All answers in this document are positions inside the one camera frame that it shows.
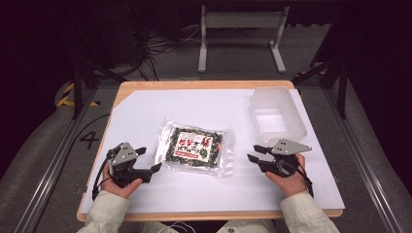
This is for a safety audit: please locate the translucent plastic container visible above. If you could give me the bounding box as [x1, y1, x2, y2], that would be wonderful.
[249, 85, 308, 145]

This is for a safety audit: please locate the right hand-held gripper cable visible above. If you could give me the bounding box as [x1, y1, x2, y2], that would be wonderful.
[295, 161, 316, 199]

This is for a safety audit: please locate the yellow black hazard tape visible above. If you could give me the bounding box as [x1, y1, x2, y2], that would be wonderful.
[55, 82, 101, 108]

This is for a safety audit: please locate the white sheet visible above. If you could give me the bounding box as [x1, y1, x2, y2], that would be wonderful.
[80, 88, 346, 215]

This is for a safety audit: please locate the thin white cable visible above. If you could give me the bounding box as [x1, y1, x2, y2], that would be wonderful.
[160, 220, 197, 233]

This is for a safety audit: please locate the hand-held gripper cable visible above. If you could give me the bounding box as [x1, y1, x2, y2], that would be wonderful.
[91, 148, 115, 202]
[295, 161, 316, 199]

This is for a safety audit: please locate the bundle of black floor cables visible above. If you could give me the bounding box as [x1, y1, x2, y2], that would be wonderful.
[127, 9, 203, 82]

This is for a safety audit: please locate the black metal stand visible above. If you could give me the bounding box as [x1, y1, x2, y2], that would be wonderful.
[68, 45, 128, 120]
[292, 56, 350, 119]

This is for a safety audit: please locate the person's right hand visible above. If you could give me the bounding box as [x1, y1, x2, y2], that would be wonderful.
[264, 152, 309, 199]

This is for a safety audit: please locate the aluminium rail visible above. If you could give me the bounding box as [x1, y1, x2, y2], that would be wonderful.
[323, 86, 406, 233]
[12, 86, 99, 233]

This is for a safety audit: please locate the person's left hand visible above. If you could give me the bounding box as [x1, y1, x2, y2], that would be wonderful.
[101, 162, 144, 199]

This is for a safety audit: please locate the wooden table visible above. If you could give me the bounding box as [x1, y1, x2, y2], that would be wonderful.
[76, 80, 345, 223]

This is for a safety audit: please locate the left hand-held gripper cable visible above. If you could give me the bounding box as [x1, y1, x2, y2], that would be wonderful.
[91, 148, 115, 202]

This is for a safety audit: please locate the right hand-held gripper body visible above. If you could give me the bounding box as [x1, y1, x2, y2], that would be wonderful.
[258, 138, 313, 179]

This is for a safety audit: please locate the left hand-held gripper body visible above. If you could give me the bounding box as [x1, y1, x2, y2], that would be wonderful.
[106, 141, 154, 189]

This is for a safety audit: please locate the clear seaweed snack packet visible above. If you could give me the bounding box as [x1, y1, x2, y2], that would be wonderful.
[154, 117, 236, 179]

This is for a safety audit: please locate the white metal stand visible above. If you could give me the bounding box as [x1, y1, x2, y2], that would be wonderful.
[197, 5, 291, 74]

